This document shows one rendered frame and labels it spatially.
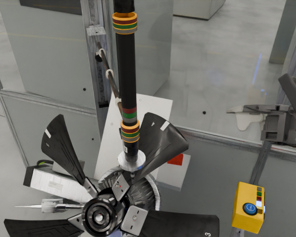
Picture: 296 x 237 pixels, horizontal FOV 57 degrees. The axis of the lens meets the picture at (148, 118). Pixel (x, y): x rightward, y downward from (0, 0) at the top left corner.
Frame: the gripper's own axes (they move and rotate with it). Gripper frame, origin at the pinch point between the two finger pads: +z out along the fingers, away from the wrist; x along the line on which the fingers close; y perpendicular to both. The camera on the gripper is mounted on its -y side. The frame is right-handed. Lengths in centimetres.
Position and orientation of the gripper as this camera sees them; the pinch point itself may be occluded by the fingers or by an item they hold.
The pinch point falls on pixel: (241, 113)
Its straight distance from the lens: 74.5
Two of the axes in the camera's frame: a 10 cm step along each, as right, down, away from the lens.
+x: 8.1, 2.2, 5.4
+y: -1.8, 9.8, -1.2
